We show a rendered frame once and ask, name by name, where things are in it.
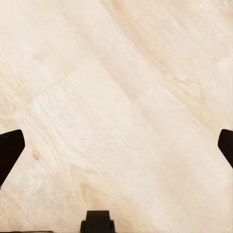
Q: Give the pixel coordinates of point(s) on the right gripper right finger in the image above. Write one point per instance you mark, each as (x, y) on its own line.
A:
(225, 144)

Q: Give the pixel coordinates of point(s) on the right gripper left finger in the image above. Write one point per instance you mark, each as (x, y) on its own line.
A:
(12, 145)

